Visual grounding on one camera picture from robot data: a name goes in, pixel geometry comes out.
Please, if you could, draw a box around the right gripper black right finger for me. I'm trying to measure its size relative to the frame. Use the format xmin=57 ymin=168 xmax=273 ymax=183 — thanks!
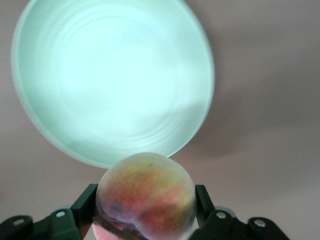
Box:
xmin=192 ymin=184 xmax=291 ymax=240

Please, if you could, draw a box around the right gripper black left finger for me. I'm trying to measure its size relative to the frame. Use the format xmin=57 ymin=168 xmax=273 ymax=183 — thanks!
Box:
xmin=0 ymin=183 xmax=99 ymax=240

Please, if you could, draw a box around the yellow pink peach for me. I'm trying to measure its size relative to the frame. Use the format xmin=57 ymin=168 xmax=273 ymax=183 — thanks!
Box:
xmin=91 ymin=151 xmax=198 ymax=240

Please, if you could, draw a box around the brown table cover cloth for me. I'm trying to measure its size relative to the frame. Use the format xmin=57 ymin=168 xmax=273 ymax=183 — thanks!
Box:
xmin=0 ymin=0 xmax=320 ymax=240

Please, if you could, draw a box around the pale green round plate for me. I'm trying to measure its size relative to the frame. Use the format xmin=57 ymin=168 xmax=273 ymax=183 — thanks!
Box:
xmin=11 ymin=0 xmax=216 ymax=170

